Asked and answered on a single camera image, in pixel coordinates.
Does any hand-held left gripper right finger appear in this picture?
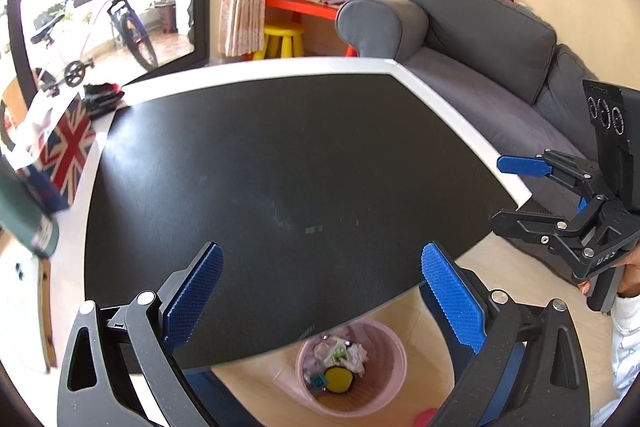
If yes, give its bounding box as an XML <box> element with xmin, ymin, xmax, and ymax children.
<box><xmin>421</xmin><ymin>242</ymin><xmax>593</xmax><ymax>427</ymax></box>

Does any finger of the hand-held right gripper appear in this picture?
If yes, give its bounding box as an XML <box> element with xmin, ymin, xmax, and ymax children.
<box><xmin>491</xmin><ymin>195</ymin><xmax>608</xmax><ymax>264</ymax></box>
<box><xmin>497</xmin><ymin>149</ymin><xmax>603</xmax><ymax>208</ymax></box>

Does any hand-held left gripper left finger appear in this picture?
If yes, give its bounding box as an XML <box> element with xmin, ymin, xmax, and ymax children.
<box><xmin>56</xmin><ymin>241</ymin><xmax>224</xmax><ymax>427</ymax></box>

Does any pink plastic bin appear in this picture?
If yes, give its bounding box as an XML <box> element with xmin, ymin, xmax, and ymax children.
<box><xmin>295</xmin><ymin>319</ymin><xmax>407</xmax><ymax>418</ymax></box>

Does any large white tissue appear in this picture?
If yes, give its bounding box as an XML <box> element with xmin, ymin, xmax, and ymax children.
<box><xmin>345</xmin><ymin>342</ymin><xmax>371</xmax><ymax>375</ymax></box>

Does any yellow round zip case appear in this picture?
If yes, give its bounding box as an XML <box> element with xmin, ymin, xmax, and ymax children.
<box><xmin>322</xmin><ymin>367</ymin><xmax>355</xmax><ymax>394</ymax></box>

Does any person's right hand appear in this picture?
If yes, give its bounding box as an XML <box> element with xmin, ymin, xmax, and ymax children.
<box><xmin>576</xmin><ymin>242</ymin><xmax>640</xmax><ymax>297</ymax></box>

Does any person's leg in blue pants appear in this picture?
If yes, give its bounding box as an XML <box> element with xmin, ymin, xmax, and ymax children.
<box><xmin>182</xmin><ymin>369</ymin><xmax>251</xmax><ymax>427</ymax></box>

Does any grey sofa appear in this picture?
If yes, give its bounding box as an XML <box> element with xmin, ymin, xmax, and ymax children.
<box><xmin>336</xmin><ymin>0</ymin><xmax>640</xmax><ymax>258</ymax></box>

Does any green thermos bottle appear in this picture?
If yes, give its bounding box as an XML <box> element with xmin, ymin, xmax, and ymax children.
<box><xmin>0</xmin><ymin>152</ymin><xmax>60</xmax><ymax>258</ymax></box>

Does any flag print tissue box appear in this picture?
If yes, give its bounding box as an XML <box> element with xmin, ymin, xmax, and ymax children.
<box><xmin>20</xmin><ymin>92</ymin><xmax>97</xmax><ymax>212</ymax></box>

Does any white and pink bicycle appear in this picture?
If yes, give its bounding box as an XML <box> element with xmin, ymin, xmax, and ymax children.
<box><xmin>30</xmin><ymin>0</ymin><xmax>160</xmax><ymax>95</ymax></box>

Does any yellow plastic stool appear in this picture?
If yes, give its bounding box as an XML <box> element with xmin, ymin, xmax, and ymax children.
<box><xmin>252</xmin><ymin>25</ymin><xmax>306</xmax><ymax>60</ymax></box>

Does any red desk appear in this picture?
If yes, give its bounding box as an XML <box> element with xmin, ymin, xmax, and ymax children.
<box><xmin>264</xmin><ymin>0</ymin><xmax>361</xmax><ymax>58</ymax></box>

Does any purple plastic basket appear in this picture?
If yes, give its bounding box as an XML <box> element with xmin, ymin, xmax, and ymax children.
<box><xmin>152</xmin><ymin>0</ymin><xmax>178</xmax><ymax>34</ymax></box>

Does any black door frame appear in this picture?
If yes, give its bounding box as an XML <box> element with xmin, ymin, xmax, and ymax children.
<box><xmin>7</xmin><ymin>0</ymin><xmax>221</xmax><ymax>108</ymax></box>

